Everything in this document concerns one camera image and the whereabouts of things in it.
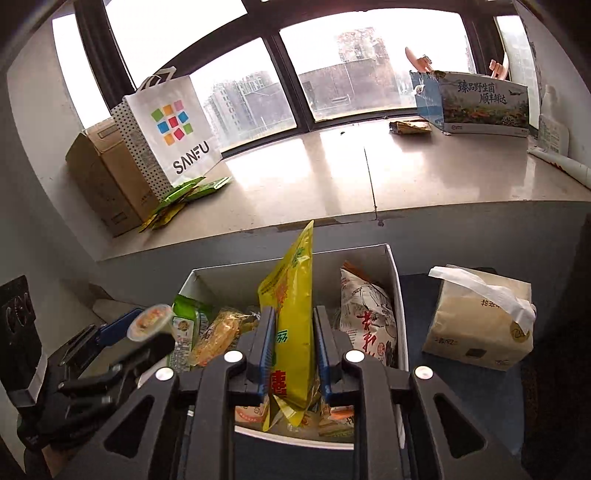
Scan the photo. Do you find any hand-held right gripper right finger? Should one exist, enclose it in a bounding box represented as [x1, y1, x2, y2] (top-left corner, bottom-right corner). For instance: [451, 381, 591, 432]
[313, 305, 532, 480]

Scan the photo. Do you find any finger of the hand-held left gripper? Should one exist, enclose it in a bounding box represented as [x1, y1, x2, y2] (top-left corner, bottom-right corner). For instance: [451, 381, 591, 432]
[62, 333, 176, 408]
[55, 307, 145, 371]

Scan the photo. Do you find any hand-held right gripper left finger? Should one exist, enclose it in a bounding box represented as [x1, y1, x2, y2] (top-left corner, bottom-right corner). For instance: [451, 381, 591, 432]
[65, 307, 278, 480]

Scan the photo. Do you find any small jelly cup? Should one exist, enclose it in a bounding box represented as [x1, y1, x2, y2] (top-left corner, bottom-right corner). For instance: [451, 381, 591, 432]
[128, 303, 173, 343]

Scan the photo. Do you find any white red-print snack bag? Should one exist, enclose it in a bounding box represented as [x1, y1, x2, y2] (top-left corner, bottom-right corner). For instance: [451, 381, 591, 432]
[339, 262, 399, 368]

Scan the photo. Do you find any yellow snack packet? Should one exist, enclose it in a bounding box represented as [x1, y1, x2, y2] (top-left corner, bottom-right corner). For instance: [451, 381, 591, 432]
[257, 220, 315, 433]

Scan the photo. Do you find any green snack bag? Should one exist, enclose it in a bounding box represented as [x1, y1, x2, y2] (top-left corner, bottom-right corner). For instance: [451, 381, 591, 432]
[170, 295, 216, 373]

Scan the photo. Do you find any white cardboard box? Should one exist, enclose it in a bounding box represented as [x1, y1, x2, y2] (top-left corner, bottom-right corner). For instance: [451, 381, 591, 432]
[178, 244, 410, 451]

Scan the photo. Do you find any clear wrapped pastry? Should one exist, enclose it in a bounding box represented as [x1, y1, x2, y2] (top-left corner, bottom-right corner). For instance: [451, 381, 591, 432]
[189, 308, 243, 368]

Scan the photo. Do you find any white orange snack packet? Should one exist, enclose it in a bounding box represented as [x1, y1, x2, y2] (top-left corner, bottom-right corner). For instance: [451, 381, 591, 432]
[235, 399, 271, 428]

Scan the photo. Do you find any brown cardboard box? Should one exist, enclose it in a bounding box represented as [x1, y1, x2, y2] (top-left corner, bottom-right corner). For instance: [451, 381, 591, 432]
[65, 117, 160, 239]

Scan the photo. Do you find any pile of green packets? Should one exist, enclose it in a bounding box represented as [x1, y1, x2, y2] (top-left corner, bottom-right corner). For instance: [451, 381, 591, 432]
[139, 175, 233, 232]

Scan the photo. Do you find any grey-blue padded bench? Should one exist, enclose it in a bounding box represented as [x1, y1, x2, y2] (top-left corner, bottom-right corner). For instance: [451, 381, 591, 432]
[233, 272, 526, 480]

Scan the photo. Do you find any beige tissue pack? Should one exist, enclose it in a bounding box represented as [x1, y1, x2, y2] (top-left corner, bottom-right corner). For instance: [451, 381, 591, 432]
[422, 264, 537, 373]

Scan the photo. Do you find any white dotted paper bag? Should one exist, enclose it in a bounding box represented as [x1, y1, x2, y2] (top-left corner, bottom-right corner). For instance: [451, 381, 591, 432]
[111, 67, 223, 202]

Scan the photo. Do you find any brown flat packet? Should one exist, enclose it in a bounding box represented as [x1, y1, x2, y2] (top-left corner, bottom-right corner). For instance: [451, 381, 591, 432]
[389, 119, 433, 138]

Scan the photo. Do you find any printed landscape carton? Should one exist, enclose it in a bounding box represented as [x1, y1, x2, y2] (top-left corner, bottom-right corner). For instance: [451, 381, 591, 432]
[410, 70, 531, 138]

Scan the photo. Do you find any white red tube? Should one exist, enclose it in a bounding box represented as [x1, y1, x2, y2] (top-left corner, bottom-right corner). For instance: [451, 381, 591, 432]
[527, 145, 591, 191]

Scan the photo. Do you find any black window frame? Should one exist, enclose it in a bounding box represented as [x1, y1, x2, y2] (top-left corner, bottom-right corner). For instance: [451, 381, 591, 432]
[74, 0, 523, 153]

